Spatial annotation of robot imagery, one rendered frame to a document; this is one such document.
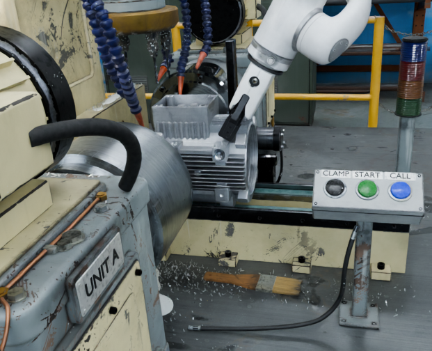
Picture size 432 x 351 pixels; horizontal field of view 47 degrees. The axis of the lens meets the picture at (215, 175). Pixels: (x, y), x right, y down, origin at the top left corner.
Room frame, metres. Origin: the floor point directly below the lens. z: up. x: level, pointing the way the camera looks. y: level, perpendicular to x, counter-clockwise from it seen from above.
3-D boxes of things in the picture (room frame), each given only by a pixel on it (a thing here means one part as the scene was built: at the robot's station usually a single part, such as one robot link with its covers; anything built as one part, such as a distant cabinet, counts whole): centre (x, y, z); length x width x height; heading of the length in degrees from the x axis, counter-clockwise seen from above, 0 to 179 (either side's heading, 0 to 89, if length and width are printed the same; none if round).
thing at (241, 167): (1.04, 0.01, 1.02); 0.20 x 0.19 x 0.19; 75
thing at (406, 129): (1.21, -0.50, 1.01); 0.08 x 0.08 x 0.42; 74
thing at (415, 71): (1.21, -0.50, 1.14); 0.06 x 0.06 x 0.04
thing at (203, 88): (1.38, 0.02, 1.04); 0.41 x 0.25 x 0.25; 164
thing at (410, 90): (1.21, -0.50, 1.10); 0.06 x 0.06 x 0.04
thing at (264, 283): (0.86, -0.06, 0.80); 0.21 x 0.05 x 0.01; 72
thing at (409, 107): (1.21, -0.50, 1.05); 0.06 x 0.06 x 0.04
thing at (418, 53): (1.21, -0.50, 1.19); 0.06 x 0.06 x 0.04
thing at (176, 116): (1.05, 0.05, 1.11); 0.12 x 0.11 x 0.07; 75
